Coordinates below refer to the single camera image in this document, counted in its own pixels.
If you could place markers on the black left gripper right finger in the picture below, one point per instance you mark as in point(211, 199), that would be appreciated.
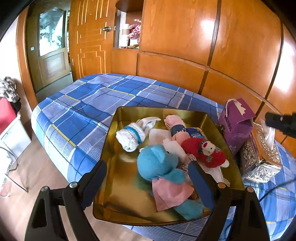
point(248, 221)

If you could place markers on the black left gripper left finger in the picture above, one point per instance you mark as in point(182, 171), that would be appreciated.
point(45, 222)

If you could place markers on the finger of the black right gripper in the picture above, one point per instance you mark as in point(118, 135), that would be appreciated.
point(285, 123)

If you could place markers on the white sock with teal stripe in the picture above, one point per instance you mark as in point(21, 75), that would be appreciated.
point(134, 134)

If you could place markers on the red snowman christmas sock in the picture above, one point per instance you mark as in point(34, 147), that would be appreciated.
point(205, 152)

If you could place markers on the teal plush toy pink dress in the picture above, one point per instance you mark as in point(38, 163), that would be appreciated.
point(169, 187)

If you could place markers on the white foam sponge block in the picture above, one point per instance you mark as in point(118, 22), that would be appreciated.
point(159, 136)

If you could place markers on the pink towel with label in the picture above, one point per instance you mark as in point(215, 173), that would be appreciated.
point(177, 127)

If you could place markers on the blue white tissue packet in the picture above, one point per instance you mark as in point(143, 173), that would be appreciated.
point(195, 133)

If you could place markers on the ornate gold tissue box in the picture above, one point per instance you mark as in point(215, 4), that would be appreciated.
point(259, 162)

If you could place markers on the gold metal tray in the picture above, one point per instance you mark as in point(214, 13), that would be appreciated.
point(124, 197)

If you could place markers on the purple paper gift box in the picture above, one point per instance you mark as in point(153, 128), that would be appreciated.
point(237, 117)

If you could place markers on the blue plaid bed sheet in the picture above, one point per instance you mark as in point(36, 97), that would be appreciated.
point(72, 125)

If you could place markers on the wooden wardrobe panelling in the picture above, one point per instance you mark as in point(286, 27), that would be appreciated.
point(217, 49)

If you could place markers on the red bag with clothes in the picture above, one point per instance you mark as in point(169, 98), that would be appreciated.
point(10, 102)

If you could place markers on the glass panel door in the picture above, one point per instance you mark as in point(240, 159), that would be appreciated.
point(47, 52)

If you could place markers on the wooden door with knob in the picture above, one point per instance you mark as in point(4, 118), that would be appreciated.
point(91, 35)

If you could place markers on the pink plush toy on shelf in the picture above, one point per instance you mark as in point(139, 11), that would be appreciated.
point(135, 30)

